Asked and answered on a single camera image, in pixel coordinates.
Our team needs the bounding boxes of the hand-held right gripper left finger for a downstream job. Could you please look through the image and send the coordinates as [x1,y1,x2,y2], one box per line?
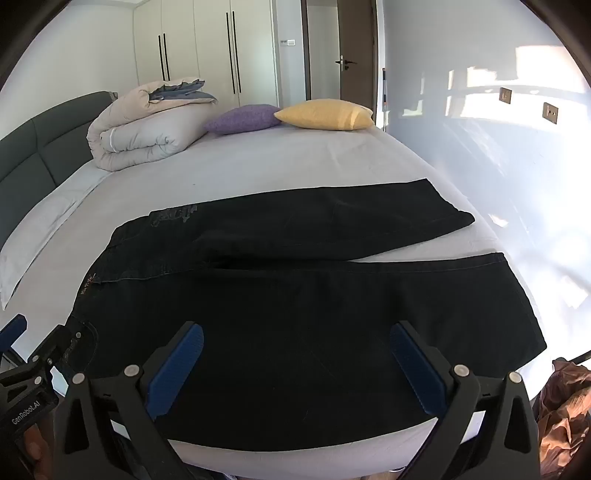
[53,322,205,480]

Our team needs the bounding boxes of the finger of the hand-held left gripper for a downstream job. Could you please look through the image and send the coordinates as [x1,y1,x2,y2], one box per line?
[33,324,86,371]
[0,314,28,365]

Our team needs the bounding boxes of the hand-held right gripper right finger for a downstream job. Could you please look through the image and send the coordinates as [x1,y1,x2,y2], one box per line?
[389,320,542,480]

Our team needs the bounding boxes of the black pants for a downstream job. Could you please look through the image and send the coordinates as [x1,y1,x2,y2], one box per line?
[65,179,548,455]

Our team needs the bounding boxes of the person's left hand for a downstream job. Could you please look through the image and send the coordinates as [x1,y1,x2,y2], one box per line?
[21,422,54,464]

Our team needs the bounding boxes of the white pillow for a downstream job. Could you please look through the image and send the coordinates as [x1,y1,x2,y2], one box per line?
[0,165,110,311]

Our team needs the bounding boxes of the brown crumpled cloth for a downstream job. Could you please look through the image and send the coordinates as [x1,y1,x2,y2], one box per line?
[536,359,591,480]

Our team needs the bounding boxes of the grey padded headboard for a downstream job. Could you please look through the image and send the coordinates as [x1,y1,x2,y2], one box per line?
[0,91,118,250]

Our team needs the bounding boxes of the folded beige duvet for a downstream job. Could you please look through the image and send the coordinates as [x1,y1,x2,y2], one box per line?
[87,78,219,172]

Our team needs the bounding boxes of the bed with white sheet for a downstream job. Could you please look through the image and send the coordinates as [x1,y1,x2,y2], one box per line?
[0,124,555,477]

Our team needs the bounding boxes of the purple pillow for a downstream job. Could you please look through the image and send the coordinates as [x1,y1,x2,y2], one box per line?
[204,104,282,136]

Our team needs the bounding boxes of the yellow pillow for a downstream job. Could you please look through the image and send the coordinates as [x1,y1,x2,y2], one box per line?
[274,99,375,131]

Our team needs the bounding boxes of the white wardrobe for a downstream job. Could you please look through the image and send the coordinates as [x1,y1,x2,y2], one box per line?
[133,0,280,110]

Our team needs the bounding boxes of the dark brown door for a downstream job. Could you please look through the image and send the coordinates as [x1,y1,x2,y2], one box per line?
[337,0,380,121]

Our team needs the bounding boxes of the dark brown door frame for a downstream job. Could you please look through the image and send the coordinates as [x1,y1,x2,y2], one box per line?
[300,0,311,101]

